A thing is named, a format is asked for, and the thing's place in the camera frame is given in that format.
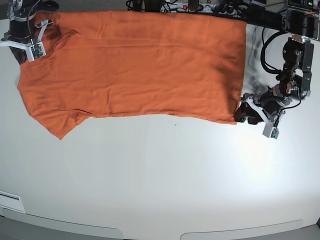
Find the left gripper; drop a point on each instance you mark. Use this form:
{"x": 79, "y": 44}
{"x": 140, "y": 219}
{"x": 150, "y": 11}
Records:
{"x": 270, "y": 104}

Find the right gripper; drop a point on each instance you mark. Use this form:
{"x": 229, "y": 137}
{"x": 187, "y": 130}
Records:
{"x": 19, "y": 32}

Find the orange T-shirt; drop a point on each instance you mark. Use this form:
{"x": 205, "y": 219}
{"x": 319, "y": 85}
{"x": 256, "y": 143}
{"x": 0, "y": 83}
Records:
{"x": 123, "y": 63}

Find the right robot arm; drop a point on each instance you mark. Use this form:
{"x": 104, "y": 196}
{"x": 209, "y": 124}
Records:
{"x": 25, "y": 10}

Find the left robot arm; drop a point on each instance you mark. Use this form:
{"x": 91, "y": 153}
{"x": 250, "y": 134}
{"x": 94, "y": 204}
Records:
{"x": 300, "y": 19}

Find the black equipment box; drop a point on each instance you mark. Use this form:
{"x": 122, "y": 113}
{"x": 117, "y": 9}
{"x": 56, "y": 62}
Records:
{"x": 264, "y": 18}

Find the white power strip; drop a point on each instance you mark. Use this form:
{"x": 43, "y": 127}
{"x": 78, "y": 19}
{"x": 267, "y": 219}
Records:
{"x": 209, "y": 7}

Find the white label plate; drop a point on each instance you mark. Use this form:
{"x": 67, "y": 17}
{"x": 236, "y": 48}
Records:
{"x": 12, "y": 202}

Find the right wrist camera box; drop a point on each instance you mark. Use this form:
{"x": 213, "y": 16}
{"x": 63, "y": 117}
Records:
{"x": 35, "y": 51}

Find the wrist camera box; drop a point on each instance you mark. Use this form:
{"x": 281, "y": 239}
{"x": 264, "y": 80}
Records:
{"x": 270, "y": 131}
{"x": 35, "y": 51}

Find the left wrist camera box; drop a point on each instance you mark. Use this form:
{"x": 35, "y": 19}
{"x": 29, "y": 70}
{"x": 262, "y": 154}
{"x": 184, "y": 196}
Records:
{"x": 270, "y": 131}

